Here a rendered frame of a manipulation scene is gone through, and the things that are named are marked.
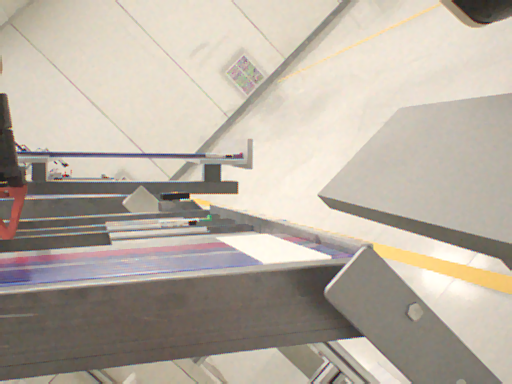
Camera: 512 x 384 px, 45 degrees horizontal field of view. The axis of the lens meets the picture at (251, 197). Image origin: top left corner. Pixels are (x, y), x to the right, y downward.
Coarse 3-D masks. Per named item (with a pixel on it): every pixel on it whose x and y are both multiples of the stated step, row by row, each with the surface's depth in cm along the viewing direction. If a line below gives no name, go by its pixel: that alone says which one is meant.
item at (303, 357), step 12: (144, 192) 139; (132, 204) 139; (144, 204) 139; (156, 204) 140; (276, 348) 149; (288, 348) 150; (300, 348) 150; (312, 348) 152; (300, 360) 150; (312, 360) 151; (324, 360) 152; (312, 372) 151; (372, 372) 169; (384, 372) 165
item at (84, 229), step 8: (112, 224) 91; (120, 224) 91; (128, 224) 91; (136, 224) 92; (144, 224) 92; (152, 224) 92; (16, 232) 87; (24, 232) 88; (32, 232) 88; (40, 232) 88; (48, 232) 88; (56, 232) 89; (64, 232) 89; (72, 232) 89; (80, 232) 90; (88, 232) 90; (96, 232) 90; (104, 232) 90
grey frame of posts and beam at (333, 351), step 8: (312, 344) 124; (320, 344) 123; (328, 344) 125; (336, 344) 124; (320, 352) 126; (328, 352) 124; (336, 352) 125; (344, 352) 125; (328, 360) 127; (336, 360) 124; (344, 360) 126; (352, 360) 125; (344, 368) 125; (352, 368) 126; (360, 368) 126; (352, 376) 125; (360, 376) 127; (368, 376) 126
